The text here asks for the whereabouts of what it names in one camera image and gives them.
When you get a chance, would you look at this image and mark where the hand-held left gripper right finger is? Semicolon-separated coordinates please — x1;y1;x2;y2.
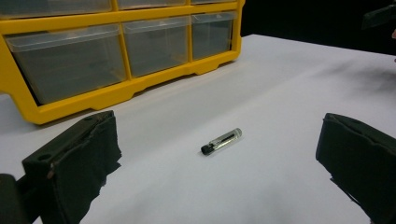
316;112;396;224

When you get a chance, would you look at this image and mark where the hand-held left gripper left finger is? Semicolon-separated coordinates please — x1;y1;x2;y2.
21;110;122;224

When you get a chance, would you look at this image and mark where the yellow drawer organizer cabinet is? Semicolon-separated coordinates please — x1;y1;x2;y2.
0;0;247;125

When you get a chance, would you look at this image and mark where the clear glass vial black cap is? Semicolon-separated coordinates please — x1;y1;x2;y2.
200;127;243;157

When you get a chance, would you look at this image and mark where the clear plastic drawer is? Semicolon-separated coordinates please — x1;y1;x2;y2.
191;11;235;61

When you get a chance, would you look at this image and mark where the set of clear plastic drawers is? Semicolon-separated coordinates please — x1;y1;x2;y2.
0;0;237;105

